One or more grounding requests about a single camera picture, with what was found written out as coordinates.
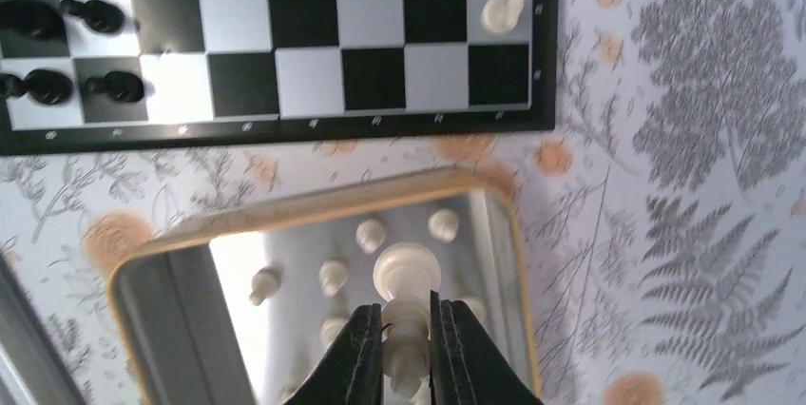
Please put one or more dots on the floral table mat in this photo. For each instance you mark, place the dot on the floral table mat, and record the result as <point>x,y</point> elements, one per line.
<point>664,215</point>

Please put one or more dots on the black white chess board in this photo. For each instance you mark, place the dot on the black white chess board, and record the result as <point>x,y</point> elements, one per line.
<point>107,75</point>

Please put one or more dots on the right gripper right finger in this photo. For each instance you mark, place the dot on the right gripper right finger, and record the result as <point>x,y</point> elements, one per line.
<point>466,366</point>

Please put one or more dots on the white pawn on board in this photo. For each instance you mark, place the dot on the white pawn on board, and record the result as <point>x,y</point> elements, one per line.
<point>501,17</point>

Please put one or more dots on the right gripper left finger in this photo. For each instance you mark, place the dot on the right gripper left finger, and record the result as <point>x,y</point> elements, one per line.
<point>351,370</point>

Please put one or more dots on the white chess piece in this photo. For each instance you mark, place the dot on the white chess piece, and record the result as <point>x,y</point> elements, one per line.
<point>404,275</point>

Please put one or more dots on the yellow metal tin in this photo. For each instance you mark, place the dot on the yellow metal tin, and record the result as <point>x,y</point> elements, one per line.
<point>240,306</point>

